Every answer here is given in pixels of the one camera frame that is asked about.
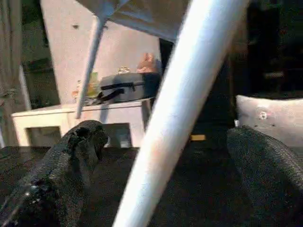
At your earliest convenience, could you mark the white plastic table top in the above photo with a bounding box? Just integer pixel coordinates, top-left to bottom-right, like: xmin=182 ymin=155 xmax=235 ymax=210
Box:
xmin=78 ymin=0 xmax=197 ymax=43

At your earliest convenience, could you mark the dark blue cabinet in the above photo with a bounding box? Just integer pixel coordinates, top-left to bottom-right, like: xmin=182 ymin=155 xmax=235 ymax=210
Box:
xmin=148 ymin=37 xmax=237 ymax=149

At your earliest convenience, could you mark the white plastic table leg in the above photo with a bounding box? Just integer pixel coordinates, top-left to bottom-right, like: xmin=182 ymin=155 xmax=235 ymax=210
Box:
xmin=75 ymin=9 xmax=112 ymax=120
xmin=112 ymin=0 xmax=250 ymax=227

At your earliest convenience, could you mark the grey curtain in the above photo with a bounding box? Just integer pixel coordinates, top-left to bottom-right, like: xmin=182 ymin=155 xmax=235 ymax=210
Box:
xmin=0 ymin=0 xmax=33 ymax=148

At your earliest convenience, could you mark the black mat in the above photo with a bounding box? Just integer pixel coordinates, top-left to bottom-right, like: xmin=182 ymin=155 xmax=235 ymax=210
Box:
xmin=0 ymin=144 xmax=303 ymax=227

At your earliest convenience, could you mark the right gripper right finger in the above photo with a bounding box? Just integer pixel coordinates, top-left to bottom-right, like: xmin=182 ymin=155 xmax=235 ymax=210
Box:
xmin=226 ymin=125 xmax=303 ymax=227

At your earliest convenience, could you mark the orange plush toy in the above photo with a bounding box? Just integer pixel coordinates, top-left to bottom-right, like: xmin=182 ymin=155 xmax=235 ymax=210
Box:
xmin=136 ymin=52 xmax=158 ymax=73

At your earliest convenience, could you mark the white cabinet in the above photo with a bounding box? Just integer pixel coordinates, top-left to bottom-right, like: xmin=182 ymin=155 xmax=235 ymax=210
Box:
xmin=10 ymin=99 xmax=154 ymax=148

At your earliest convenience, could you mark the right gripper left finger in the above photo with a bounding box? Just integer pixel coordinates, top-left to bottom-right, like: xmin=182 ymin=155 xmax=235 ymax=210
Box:
xmin=0 ymin=120 xmax=109 ymax=227

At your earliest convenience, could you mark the small green package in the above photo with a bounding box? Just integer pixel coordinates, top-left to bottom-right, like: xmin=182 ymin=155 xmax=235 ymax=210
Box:
xmin=87 ymin=72 xmax=99 ymax=97

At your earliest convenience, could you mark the dark grey bag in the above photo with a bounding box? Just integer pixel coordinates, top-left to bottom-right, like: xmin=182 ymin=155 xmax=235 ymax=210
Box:
xmin=84 ymin=72 xmax=163 ymax=106

